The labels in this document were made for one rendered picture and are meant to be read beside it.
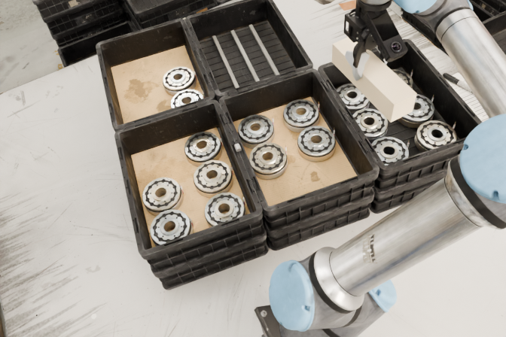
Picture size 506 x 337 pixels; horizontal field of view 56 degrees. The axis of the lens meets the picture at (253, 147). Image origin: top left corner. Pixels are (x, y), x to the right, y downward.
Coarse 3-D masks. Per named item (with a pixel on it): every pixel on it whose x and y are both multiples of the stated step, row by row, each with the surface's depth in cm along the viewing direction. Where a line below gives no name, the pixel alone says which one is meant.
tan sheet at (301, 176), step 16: (272, 112) 142; (288, 144) 135; (336, 144) 133; (288, 160) 131; (304, 160) 131; (336, 160) 130; (256, 176) 129; (288, 176) 128; (304, 176) 128; (320, 176) 127; (336, 176) 127; (352, 176) 126; (272, 192) 126; (288, 192) 125; (304, 192) 125
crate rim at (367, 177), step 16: (272, 80) 136; (320, 80) 135; (224, 96) 134; (224, 112) 131; (352, 128) 123; (240, 144) 125; (368, 160) 117; (368, 176) 114; (256, 192) 114; (320, 192) 113; (336, 192) 114; (272, 208) 111; (288, 208) 113
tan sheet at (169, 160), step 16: (176, 144) 139; (144, 160) 136; (160, 160) 136; (176, 160) 135; (224, 160) 133; (144, 176) 133; (160, 176) 132; (176, 176) 132; (192, 176) 131; (192, 192) 128; (240, 192) 127; (144, 208) 127; (192, 208) 125
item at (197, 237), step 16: (176, 112) 133; (128, 128) 131; (224, 128) 127; (240, 160) 121; (128, 176) 121; (128, 192) 118; (256, 208) 112; (224, 224) 110; (240, 224) 111; (176, 240) 109; (192, 240) 109; (144, 256) 107
